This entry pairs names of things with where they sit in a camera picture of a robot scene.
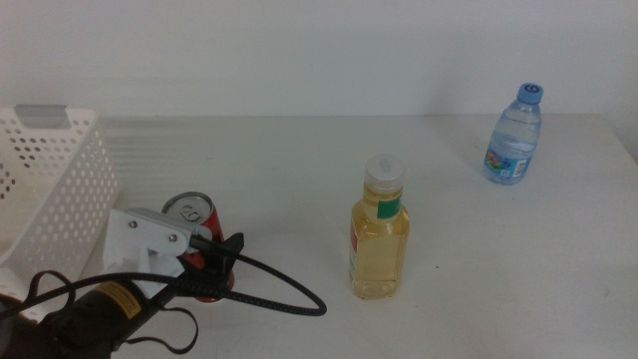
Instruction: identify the red soda can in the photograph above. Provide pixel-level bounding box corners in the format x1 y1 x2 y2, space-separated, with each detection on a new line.
161 191 236 304

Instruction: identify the yellow juice bottle white cap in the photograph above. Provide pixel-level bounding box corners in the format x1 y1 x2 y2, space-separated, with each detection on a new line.
348 153 411 301

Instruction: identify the clear water bottle blue cap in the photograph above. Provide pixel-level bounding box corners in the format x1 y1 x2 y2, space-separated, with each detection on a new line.
481 82 544 186

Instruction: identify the white perforated plastic basket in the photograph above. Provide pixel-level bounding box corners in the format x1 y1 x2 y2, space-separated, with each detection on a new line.
0 104 121 320

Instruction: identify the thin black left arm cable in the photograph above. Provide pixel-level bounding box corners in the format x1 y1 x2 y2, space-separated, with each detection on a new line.
0 270 200 356

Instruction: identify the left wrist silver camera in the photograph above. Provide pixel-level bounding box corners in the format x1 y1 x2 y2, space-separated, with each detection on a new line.
127 207 214 243

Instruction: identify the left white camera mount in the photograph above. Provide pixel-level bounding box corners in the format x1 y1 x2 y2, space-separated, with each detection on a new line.
102 208 200 300

